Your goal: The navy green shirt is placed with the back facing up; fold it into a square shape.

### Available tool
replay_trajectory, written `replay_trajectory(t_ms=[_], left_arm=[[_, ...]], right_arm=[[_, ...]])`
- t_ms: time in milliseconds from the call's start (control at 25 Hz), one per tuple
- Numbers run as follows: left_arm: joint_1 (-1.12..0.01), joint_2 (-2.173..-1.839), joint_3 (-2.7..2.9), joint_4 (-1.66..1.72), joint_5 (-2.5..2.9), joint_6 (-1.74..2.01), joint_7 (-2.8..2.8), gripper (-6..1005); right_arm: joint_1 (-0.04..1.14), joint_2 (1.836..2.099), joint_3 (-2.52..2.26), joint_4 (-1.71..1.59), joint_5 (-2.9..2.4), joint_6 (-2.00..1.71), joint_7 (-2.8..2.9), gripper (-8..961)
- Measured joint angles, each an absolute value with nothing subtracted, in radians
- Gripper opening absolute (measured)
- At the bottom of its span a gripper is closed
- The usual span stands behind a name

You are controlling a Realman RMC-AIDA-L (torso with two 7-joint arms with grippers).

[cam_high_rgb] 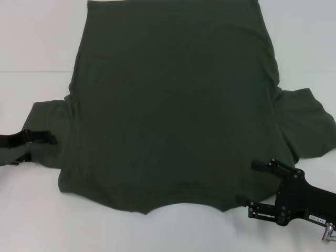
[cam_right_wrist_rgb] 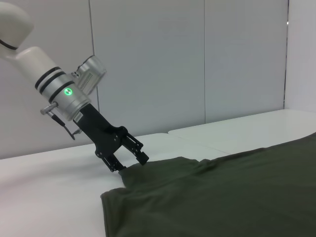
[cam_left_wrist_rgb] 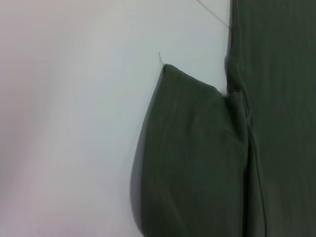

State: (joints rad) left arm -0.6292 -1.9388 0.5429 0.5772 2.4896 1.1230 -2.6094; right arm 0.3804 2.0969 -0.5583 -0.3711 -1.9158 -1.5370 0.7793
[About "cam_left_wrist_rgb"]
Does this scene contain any dark green t-shirt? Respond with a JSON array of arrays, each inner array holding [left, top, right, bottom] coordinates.
[[131, 0, 316, 237]]

